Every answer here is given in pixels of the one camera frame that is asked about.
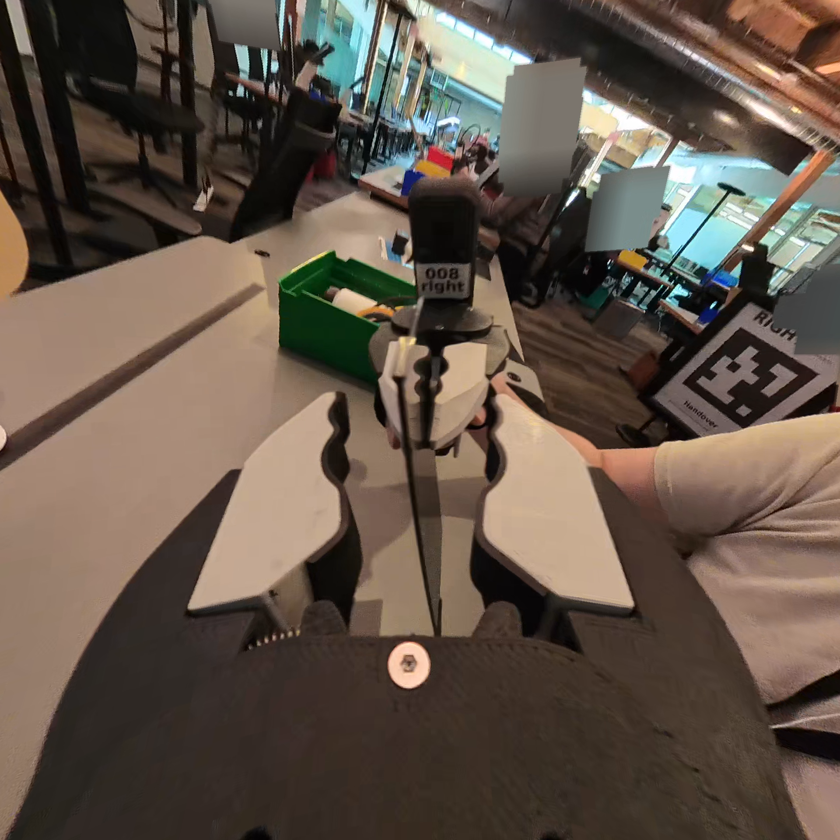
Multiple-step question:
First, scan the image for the black plate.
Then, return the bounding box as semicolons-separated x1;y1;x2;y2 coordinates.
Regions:
399;294;446;637

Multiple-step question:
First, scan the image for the ribbed ceiling air duct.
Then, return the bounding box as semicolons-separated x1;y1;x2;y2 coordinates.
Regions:
577;0;840;148

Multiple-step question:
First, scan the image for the black office chair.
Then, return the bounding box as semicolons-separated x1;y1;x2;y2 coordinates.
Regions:
230;85;343;242

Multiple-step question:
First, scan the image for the black floor lamp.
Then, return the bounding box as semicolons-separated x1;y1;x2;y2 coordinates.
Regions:
656;182;747;283

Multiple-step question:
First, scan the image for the green plastic bin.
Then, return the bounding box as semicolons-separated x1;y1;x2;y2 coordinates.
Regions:
277;251;421;388

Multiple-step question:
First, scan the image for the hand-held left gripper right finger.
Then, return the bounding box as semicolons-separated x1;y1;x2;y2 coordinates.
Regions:
476;394;636;621

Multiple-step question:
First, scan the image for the black-and-white marker sign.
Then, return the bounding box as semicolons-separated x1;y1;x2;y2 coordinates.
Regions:
640;298;840;442

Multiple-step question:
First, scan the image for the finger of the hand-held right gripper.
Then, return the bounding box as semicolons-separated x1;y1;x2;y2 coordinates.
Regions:
377;338;421;448
430;341;491;447

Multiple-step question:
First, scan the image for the grey desk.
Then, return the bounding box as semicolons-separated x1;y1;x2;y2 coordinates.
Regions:
0;190;526;657

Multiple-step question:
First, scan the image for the long work table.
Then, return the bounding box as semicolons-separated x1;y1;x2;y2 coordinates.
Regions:
357;164;500;250

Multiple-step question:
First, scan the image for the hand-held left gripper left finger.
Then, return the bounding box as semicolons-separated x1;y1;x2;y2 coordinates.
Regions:
187;392;361;634

